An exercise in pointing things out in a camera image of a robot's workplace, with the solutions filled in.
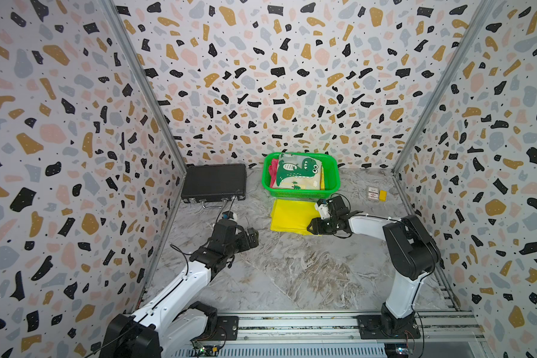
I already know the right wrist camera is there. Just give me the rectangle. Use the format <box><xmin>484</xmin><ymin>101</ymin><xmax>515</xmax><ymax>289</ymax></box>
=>
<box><xmin>315</xmin><ymin>200</ymin><xmax>331</xmax><ymax>220</ymax></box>

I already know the white green dinosaur raincoat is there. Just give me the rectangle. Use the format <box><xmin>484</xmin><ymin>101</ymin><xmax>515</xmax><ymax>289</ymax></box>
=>
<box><xmin>272</xmin><ymin>153</ymin><xmax>323</xmax><ymax>190</ymax></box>

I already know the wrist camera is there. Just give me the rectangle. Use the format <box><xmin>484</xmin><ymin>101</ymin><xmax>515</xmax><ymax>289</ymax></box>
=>
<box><xmin>221</xmin><ymin>210</ymin><xmax>238</xmax><ymax>222</ymax></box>
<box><xmin>315</xmin><ymin>200</ymin><xmax>331</xmax><ymax>220</ymax></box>

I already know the yellow duck face raincoat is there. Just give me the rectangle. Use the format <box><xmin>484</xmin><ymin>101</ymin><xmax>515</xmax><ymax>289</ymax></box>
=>
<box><xmin>319</xmin><ymin>164</ymin><xmax>326</xmax><ymax>190</ymax></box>

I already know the aluminium mounting rail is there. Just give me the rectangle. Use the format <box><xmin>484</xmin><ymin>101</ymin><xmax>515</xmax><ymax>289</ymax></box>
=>
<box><xmin>172</xmin><ymin>311</ymin><xmax>492</xmax><ymax>357</ymax></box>

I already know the pink raincoat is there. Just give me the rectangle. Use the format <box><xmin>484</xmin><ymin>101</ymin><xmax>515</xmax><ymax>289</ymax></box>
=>
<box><xmin>268</xmin><ymin>159</ymin><xmax>279</xmax><ymax>188</ymax></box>

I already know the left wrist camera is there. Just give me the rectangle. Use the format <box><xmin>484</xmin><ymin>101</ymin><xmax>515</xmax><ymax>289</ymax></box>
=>
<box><xmin>221</xmin><ymin>210</ymin><xmax>238</xmax><ymax>222</ymax></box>

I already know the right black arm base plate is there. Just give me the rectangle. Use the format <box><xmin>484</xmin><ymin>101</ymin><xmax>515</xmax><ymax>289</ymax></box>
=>
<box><xmin>356</xmin><ymin>313</ymin><xmax>421</xmax><ymax>340</ymax></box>

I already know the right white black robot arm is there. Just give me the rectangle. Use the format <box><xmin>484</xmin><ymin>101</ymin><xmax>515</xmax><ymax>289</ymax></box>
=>
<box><xmin>307</xmin><ymin>195</ymin><xmax>441</xmax><ymax>336</ymax></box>

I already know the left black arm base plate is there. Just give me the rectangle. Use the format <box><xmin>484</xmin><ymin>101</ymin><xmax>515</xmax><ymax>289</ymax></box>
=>
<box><xmin>201</xmin><ymin>316</ymin><xmax>240</xmax><ymax>342</ymax></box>

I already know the plain yellow raincoat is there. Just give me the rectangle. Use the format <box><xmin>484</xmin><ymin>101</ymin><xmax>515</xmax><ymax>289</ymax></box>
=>
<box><xmin>270</xmin><ymin>199</ymin><xmax>321</xmax><ymax>236</ymax></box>

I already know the green plastic basket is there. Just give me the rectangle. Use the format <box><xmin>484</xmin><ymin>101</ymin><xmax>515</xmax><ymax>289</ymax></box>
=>
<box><xmin>261</xmin><ymin>152</ymin><xmax>341</xmax><ymax>199</ymax></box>

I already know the black hard case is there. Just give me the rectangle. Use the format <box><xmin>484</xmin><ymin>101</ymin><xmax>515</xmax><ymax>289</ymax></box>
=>
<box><xmin>181</xmin><ymin>164</ymin><xmax>247</xmax><ymax>204</ymax></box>

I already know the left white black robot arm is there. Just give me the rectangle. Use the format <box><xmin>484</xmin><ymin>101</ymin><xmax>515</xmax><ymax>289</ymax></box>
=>
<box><xmin>97</xmin><ymin>219</ymin><xmax>259</xmax><ymax>357</ymax></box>

